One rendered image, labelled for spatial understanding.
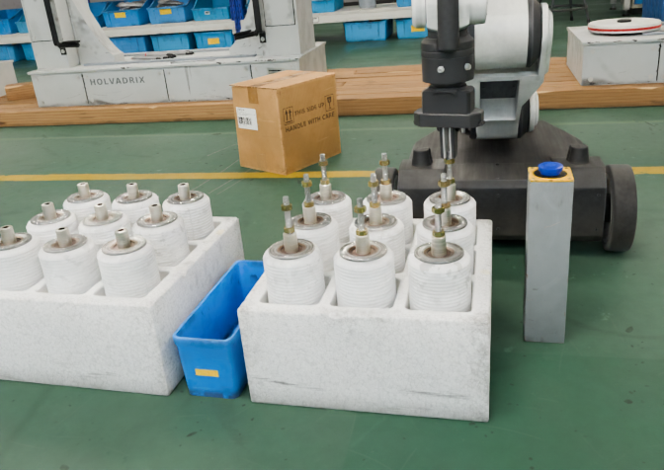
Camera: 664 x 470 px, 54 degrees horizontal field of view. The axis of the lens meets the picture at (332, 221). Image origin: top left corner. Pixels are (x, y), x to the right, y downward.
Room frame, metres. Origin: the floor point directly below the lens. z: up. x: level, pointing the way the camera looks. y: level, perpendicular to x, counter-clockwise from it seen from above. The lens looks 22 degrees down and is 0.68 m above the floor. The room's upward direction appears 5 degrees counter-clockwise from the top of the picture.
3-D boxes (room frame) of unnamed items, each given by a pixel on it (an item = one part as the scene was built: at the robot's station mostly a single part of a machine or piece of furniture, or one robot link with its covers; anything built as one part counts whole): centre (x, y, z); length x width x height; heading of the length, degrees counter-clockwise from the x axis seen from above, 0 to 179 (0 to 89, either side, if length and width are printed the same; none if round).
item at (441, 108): (1.12, -0.22, 0.45); 0.13 x 0.10 x 0.12; 64
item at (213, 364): (1.07, 0.19, 0.06); 0.30 x 0.11 x 0.12; 164
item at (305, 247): (0.96, 0.07, 0.25); 0.08 x 0.08 x 0.01
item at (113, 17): (6.46, 1.69, 0.36); 0.50 x 0.38 x 0.21; 166
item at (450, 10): (1.11, -0.23, 0.57); 0.11 x 0.11 x 0.11; 81
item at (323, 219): (1.07, 0.04, 0.25); 0.08 x 0.08 x 0.01
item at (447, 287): (0.90, -0.16, 0.16); 0.10 x 0.10 x 0.18
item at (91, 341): (1.18, 0.44, 0.09); 0.39 x 0.39 x 0.18; 74
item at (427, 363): (1.04, -0.08, 0.09); 0.39 x 0.39 x 0.18; 75
